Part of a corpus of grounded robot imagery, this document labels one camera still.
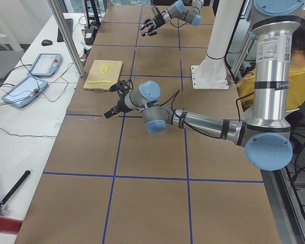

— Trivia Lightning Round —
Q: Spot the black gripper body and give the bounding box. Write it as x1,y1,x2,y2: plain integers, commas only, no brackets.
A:
115,98,129,113
153,15,165,27

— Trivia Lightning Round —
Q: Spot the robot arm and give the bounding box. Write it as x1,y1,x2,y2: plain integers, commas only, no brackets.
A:
140,1,204,37
105,1,303,171

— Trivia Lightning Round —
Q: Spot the yellow plastic knife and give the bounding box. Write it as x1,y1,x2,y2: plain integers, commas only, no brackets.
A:
88,80,112,84

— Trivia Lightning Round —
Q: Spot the wooden cutting board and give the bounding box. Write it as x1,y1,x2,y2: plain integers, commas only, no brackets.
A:
83,60,123,91

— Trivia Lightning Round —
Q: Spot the black box with label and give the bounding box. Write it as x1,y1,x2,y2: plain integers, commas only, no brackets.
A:
84,26,98,45

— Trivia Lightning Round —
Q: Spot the black keyboard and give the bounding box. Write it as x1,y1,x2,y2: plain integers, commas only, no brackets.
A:
56,18,74,43

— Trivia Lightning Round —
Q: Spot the far blue teach pendant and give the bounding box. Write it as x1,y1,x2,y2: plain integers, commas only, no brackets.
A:
28,53,62,78

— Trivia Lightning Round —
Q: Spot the blue teach pendant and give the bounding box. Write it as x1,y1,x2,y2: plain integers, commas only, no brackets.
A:
28,53,62,78
1,75,48,108

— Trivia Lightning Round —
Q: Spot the near blue teach pendant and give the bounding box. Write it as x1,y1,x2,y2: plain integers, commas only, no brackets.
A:
1,75,48,108

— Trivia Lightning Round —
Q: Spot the black computer mouse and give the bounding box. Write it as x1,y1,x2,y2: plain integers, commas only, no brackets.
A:
41,39,53,46

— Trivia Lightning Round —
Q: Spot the grey office chair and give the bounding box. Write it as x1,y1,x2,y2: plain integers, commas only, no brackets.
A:
0,34,24,82

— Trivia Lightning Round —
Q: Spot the person in yellow shirt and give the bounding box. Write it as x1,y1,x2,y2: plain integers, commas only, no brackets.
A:
236,19,305,111

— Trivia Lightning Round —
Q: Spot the red cylinder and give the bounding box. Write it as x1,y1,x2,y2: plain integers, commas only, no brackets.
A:
0,216,23,235

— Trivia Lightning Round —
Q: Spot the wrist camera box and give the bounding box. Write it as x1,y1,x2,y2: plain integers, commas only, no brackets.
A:
109,79,133,95
151,6,161,18

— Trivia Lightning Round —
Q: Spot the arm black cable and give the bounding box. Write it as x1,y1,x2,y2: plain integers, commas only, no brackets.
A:
167,17,189,28
116,78,255,139

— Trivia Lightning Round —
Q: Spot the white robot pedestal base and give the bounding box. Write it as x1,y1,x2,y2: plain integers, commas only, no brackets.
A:
191,0,245,89

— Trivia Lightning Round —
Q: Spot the aluminium frame post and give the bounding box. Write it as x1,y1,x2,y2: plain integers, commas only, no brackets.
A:
47,0,85,77

